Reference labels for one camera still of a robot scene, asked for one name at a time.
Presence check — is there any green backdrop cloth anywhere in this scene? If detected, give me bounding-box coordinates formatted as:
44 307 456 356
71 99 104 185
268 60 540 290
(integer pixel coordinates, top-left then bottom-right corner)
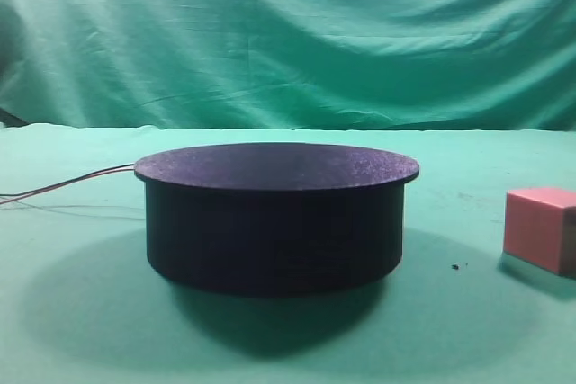
1 0 575 130

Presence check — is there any black wire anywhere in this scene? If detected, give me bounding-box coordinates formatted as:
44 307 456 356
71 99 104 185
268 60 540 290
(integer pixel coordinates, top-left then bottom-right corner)
0 168 138 206

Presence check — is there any black round turntable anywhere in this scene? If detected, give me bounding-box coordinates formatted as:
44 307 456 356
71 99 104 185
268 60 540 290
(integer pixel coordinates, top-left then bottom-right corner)
134 142 420 298

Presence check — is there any pink cube block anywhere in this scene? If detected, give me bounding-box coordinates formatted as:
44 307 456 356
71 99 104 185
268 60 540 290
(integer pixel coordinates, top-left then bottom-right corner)
503 188 575 276

